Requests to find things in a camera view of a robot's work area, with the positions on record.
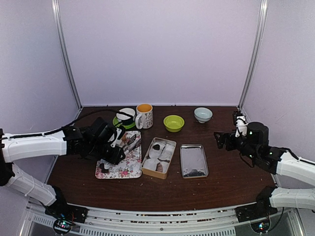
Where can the dark strawberry shaped chocolate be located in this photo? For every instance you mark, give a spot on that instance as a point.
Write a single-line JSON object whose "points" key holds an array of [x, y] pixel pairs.
{"points": [[156, 147]]}

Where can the white mug orange interior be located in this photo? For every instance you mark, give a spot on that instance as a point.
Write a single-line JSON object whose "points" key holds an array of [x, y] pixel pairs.
{"points": [[144, 117]]}

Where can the aluminium frame post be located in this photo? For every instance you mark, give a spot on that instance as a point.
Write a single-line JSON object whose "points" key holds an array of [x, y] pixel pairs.
{"points": [[262, 17], [64, 52]]}

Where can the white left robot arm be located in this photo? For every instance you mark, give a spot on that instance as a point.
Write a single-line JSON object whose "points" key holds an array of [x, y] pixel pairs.
{"points": [[65, 141]]}

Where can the tan tin box base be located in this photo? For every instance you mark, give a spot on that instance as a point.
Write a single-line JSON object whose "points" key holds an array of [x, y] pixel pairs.
{"points": [[156, 163]]}

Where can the green saucer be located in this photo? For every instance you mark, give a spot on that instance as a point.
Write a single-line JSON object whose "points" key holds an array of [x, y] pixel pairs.
{"points": [[118, 124]]}

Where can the light blue ceramic bowl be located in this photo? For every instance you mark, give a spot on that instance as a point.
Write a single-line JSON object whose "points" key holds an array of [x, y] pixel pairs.
{"points": [[203, 114]]}

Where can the lime green bowl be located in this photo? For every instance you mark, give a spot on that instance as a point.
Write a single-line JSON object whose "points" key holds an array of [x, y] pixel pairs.
{"points": [[173, 123]]}

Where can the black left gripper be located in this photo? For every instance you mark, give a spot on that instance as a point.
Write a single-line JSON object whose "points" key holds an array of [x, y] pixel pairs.
{"points": [[115, 159]]}

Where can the left aluminium frame post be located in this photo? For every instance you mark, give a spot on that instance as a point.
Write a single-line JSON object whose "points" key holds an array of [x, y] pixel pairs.
{"points": [[64, 52]]}

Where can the dark cup white interior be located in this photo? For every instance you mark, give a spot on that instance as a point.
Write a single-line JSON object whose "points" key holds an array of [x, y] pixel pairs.
{"points": [[126, 116]]}

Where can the bear print tin lid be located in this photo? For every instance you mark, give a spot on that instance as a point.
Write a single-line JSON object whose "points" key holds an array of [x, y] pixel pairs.
{"points": [[193, 161]]}

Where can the right aluminium frame post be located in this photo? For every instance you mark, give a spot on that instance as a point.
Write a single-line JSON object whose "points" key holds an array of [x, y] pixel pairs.
{"points": [[262, 17]]}

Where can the silver metal tongs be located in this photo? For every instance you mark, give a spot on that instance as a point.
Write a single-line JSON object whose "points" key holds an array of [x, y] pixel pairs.
{"points": [[132, 144]]}

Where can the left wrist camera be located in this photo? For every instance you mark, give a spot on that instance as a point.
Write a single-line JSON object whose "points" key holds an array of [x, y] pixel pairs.
{"points": [[117, 135]]}

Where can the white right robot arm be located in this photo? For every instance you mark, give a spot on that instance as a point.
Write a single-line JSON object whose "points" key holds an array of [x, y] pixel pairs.
{"points": [[280, 161]]}

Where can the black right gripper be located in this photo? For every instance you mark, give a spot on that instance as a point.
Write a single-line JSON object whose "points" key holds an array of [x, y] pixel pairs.
{"points": [[223, 136]]}

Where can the front aluminium rail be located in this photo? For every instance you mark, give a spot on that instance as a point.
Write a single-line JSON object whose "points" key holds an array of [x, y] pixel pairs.
{"points": [[210, 222]]}

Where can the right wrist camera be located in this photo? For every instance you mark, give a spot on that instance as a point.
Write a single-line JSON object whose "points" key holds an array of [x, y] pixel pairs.
{"points": [[240, 123]]}

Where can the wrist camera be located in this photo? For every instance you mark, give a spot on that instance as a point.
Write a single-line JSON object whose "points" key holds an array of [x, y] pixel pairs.
{"points": [[240, 123], [117, 135]]}

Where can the floral rectangular tray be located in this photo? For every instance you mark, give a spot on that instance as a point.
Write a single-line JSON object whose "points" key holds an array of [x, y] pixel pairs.
{"points": [[130, 167]]}

